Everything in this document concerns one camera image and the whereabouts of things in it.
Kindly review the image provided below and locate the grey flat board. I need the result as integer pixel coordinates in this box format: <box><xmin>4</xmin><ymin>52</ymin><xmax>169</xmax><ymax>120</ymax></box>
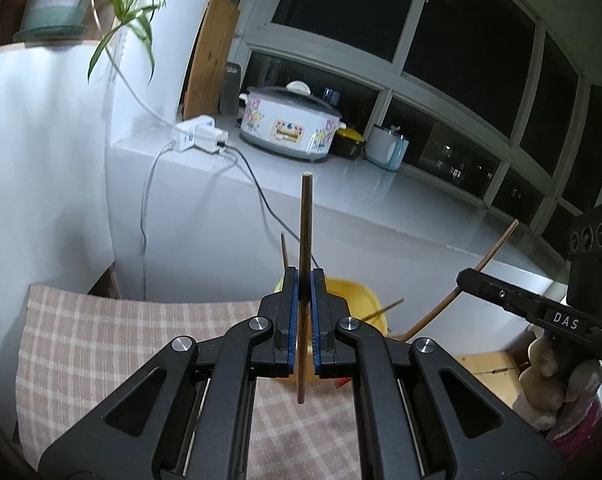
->
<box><xmin>220</xmin><ymin>62</ymin><xmax>243</xmax><ymax>115</ymax></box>

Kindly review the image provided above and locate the thin white cable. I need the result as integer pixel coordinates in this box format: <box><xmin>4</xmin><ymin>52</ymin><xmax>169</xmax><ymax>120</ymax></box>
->
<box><xmin>94</xmin><ymin>7</ymin><xmax>182</xmax><ymax>128</ymax></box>

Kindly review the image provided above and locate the floral white rice cooker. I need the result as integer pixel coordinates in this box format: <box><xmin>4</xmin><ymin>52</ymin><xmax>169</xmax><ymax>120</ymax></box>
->
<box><xmin>238</xmin><ymin>80</ymin><xmax>347</xmax><ymax>163</ymax></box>

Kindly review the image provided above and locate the spider plant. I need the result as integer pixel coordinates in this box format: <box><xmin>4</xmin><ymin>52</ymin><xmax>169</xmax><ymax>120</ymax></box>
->
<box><xmin>28</xmin><ymin>0</ymin><xmax>202</xmax><ymax>86</ymax></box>

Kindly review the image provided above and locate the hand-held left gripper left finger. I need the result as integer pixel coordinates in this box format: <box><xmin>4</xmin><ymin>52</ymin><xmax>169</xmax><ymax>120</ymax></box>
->
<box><xmin>38</xmin><ymin>266</ymin><xmax>302</xmax><ymax>480</ymax></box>

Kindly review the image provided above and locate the white charger plug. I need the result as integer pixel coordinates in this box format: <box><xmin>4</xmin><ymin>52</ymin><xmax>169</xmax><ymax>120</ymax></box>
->
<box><xmin>195</xmin><ymin>127</ymin><xmax>230</xmax><ymax>155</ymax></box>

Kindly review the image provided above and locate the white refrigerator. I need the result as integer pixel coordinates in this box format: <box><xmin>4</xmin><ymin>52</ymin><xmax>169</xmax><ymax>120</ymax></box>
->
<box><xmin>0</xmin><ymin>42</ymin><xmax>117</xmax><ymax>311</ymax></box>

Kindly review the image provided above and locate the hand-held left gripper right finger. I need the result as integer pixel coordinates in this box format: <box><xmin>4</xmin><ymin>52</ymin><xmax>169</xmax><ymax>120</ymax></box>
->
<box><xmin>308</xmin><ymin>267</ymin><xmax>566</xmax><ymax>480</ymax></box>

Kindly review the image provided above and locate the yellow and black pot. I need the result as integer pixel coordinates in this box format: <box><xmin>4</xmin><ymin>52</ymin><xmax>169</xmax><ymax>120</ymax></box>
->
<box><xmin>331</xmin><ymin>127</ymin><xmax>368</xmax><ymax>162</ymax></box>

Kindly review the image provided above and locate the person's right hand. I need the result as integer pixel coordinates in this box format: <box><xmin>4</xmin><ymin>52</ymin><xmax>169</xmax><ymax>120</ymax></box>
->
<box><xmin>512</xmin><ymin>336</ymin><xmax>602</xmax><ymax>443</ymax></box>

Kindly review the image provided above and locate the black cable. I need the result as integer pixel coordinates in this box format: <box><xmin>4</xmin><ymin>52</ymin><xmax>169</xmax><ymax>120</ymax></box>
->
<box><xmin>221</xmin><ymin>145</ymin><xmax>322</xmax><ymax>273</ymax></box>

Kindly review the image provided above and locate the light wooden box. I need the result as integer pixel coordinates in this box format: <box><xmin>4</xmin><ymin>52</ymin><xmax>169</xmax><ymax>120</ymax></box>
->
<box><xmin>453</xmin><ymin>351</ymin><xmax>526</xmax><ymax>403</ymax></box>

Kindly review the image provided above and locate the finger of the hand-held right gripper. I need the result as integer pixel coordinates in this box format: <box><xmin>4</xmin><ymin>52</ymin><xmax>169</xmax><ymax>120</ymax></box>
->
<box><xmin>456</xmin><ymin>267</ymin><xmax>602</xmax><ymax>346</ymax></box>

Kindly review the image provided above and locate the white window frame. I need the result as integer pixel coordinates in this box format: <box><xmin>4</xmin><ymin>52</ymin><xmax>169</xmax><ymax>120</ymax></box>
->
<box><xmin>231</xmin><ymin>0</ymin><xmax>602</xmax><ymax>271</ymax></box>

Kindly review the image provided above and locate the yellow plastic container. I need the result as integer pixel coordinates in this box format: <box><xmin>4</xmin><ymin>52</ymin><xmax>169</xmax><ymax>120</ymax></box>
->
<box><xmin>273</xmin><ymin>276</ymin><xmax>391</xmax><ymax>341</ymax></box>

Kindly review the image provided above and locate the light blue kettle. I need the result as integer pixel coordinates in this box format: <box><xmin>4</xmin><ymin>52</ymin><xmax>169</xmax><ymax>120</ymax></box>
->
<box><xmin>365</xmin><ymin>124</ymin><xmax>411</xmax><ymax>172</ymax></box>

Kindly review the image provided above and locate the thick white cable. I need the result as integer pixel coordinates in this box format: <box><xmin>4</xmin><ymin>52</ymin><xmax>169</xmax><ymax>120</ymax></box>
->
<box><xmin>139</xmin><ymin>140</ymin><xmax>174</xmax><ymax>302</ymax></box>

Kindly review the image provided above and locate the green plant pot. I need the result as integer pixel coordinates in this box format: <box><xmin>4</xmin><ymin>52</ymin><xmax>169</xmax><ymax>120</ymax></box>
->
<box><xmin>14</xmin><ymin>0</ymin><xmax>94</xmax><ymax>43</ymax></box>

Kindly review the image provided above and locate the white power strip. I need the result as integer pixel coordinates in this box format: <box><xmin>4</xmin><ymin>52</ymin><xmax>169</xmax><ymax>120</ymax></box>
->
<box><xmin>171</xmin><ymin>115</ymin><xmax>216</xmax><ymax>153</ymax></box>

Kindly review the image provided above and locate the wooden cutting board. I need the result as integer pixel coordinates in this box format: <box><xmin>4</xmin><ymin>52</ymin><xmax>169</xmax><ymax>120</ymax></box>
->
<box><xmin>183</xmin><ymin>0</ymin><xmax>241</xmax><ymax>118</ymax></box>

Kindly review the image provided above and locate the pink checked cloth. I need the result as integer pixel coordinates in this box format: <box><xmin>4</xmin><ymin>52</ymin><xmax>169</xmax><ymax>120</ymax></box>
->
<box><xmin>15</xmin><ymin>284</ymin><xmax>362</xmax><ymax>480</ymax></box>

